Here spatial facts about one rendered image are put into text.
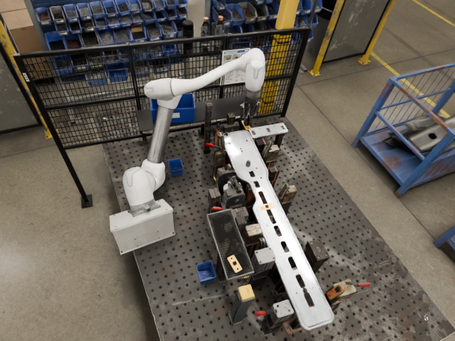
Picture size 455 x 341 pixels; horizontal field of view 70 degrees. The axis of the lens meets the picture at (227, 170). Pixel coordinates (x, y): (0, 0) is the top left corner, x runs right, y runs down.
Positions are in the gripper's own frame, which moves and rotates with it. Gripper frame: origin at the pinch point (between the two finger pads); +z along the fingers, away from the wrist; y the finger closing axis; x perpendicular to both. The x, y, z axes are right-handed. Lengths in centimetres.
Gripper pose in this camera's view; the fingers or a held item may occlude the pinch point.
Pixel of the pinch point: (247, 120)
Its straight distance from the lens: 205.7
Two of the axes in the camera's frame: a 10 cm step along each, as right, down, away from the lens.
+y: -9.5, 2.0, -2.5
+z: -0.8, 6.1, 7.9
